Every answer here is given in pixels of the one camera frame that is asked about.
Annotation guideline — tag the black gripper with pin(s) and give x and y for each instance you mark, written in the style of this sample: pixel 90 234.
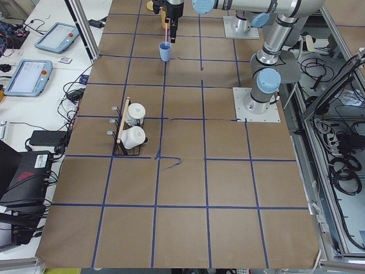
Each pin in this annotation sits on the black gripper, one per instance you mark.
pixel 173 11

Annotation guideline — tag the pink chopstick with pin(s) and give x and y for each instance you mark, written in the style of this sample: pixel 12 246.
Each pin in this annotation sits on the pink chopstick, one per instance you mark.
pixel 166 33

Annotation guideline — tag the light blue plastic cup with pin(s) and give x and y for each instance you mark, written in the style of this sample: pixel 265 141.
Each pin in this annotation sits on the light blue plastic cup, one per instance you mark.
pixel 165 51

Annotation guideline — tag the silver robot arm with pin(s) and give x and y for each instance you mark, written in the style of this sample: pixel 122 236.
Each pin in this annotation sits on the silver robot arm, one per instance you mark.
pixel 248 21
pixel 266 79

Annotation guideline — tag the bamboo cylindrical holder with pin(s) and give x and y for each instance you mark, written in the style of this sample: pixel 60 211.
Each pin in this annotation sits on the bamboo cylindrical holder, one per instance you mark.
pixel 164 20

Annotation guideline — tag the wooden mug tree stand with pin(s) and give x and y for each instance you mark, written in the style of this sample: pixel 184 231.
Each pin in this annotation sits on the wooden mug tree stand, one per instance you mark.
pixel 149 5

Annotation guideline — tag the white ceramic mug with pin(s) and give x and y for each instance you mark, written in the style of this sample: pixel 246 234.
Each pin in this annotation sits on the white ceramic mug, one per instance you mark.
pixel 133 137
pixel 135 114

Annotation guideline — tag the blue teach pendant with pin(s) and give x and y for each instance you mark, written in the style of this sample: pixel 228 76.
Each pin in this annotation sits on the blue teach pendant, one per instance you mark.
pixel 30 78
pixel 58 38

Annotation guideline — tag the wooden rack dowel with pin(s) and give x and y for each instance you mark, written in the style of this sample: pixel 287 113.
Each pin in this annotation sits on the wooden rack dowel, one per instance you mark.
pixel 122 121

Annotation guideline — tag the black power adapter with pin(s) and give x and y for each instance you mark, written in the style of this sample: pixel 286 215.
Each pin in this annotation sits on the black power adapter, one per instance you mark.
pixel 47 139

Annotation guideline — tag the black computer box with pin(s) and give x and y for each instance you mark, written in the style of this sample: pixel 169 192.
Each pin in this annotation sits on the black computer box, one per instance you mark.
pixel 23 176

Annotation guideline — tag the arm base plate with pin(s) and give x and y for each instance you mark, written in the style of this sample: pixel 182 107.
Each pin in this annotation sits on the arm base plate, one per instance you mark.
pixel 248 110
pixel 230 33

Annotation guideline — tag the aluminium frame post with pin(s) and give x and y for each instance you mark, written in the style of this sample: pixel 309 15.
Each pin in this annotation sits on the aluminium frame post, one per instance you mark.
pixel 77 13

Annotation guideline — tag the black wire cup rack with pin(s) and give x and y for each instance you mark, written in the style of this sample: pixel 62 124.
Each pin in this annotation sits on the black wire cup rack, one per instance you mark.
pixel 119 149

